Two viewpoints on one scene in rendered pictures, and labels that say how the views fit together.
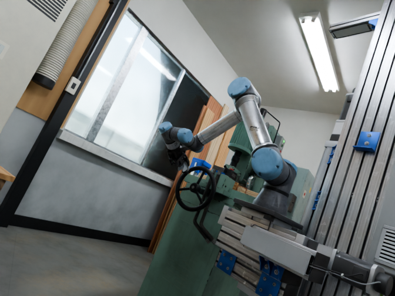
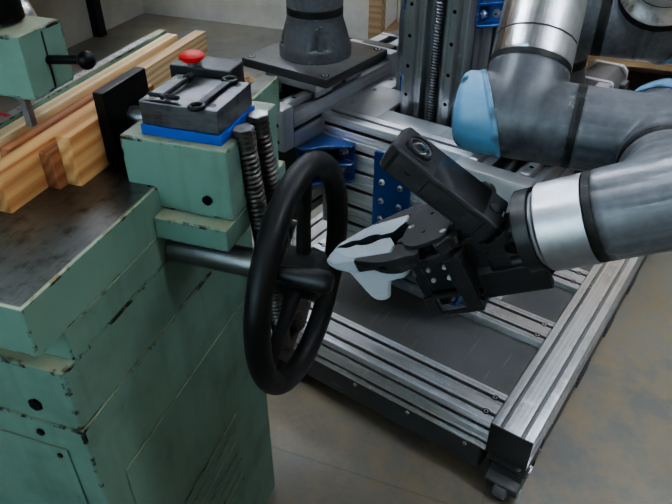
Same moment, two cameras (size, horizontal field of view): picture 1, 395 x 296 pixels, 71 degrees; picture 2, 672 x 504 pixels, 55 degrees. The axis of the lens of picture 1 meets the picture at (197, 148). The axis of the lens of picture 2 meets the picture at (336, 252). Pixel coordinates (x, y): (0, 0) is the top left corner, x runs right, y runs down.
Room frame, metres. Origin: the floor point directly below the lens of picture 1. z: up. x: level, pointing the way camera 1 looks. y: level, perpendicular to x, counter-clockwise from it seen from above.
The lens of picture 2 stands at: (1.90, 0.50, 1.28)
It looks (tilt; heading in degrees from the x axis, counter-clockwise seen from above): 36 degrees down; 251
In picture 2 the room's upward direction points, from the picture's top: straight up
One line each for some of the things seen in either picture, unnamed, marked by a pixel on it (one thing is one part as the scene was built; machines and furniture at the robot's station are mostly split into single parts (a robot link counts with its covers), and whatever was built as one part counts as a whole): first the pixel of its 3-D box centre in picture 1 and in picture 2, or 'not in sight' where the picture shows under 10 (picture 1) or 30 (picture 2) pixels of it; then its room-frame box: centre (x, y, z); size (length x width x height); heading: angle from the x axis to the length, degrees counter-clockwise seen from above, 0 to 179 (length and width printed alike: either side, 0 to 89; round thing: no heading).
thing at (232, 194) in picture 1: (223, 191); (150, 173); (1.89, -0.27, 0.87); 0.61 x 0.30 x 0.06; 53
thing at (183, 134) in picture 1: (183, 136); (644, 136); (1.48, 0.10, 1.03); 0.11 x 0.11 x 0.08; 50
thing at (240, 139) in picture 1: (245, 133); not in sight; (2.01, -0.29, 1.35); 0.18 x 0.18 x 0.31
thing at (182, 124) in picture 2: (224, 171); (201, 94); (1.82, -0.23, 0.99); 0.13 x 0.11 x 0.06; 53
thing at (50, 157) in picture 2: not in sight; (105, 131); (1.93, -0.30, 0.92); 0.22 x 0.02 x 0.05; 53
